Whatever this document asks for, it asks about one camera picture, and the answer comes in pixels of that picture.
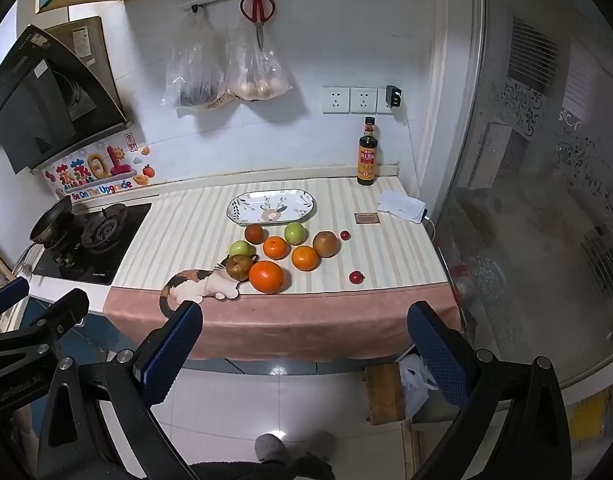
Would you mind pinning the black gas stove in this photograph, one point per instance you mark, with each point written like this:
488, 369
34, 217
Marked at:
114, 255

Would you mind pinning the green apple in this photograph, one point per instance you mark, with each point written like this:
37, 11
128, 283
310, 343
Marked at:
296, 233
239, 249

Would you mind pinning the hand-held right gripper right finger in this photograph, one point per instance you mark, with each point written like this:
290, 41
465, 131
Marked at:
436, 355

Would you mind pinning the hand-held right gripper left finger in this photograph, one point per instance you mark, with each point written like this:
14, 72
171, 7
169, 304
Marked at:
170, 352

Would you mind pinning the dark sauce bottle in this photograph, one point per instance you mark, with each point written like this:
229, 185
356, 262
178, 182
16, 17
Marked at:
367, 160

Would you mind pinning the dark reddish orange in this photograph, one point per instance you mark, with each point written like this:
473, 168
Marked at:
255, 234

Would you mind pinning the white wall outlet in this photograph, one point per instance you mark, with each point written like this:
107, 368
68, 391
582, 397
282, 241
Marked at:
335, 100
363, 100

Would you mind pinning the black plug adapter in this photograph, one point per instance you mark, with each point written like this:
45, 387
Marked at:
395, 97

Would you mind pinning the wooden stool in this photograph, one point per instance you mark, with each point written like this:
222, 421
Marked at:
384, 392

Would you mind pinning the patterned glass sliding door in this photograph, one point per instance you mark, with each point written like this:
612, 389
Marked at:
536, 160

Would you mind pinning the small orange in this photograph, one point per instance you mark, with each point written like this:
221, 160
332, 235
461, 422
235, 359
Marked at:
305, 258
277, 248

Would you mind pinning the plastic bag with dark contents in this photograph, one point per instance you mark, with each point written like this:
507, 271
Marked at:
196, 70

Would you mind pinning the plastic bag with eggs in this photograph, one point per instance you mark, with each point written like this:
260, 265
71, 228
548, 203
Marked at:
256, 80

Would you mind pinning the striped tablecloth with cat print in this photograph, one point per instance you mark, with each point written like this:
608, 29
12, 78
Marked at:
186, 230

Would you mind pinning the blue base cabinet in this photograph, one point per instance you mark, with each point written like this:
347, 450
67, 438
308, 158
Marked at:
94, 342

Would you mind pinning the white plastic bag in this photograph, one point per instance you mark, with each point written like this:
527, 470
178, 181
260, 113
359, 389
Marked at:
417, 382

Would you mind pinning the white crumpled tissue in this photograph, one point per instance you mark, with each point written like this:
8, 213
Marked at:
400, 205

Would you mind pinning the colourful wall sticker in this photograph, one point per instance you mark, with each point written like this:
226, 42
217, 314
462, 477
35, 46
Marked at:
94, 170

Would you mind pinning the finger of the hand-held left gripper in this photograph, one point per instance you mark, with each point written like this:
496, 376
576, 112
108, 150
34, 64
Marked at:
6, 293
66, 307

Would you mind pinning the brownish red apple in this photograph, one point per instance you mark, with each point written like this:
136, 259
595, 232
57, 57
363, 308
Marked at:
327, 244

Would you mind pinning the oval patterned plate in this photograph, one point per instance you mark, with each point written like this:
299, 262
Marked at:
271, 207

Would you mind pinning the black range hood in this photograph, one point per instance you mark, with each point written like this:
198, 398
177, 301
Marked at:
36, 100

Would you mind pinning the small brown card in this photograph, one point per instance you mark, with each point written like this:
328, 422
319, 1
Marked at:
367, 218

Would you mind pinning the grey slipper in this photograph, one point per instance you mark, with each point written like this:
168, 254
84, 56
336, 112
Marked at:
271, 447

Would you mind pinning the metal frying pan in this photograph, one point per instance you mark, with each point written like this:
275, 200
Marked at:
51, 220

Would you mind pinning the large orange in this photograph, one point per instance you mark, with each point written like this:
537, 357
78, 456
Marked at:
266, 277

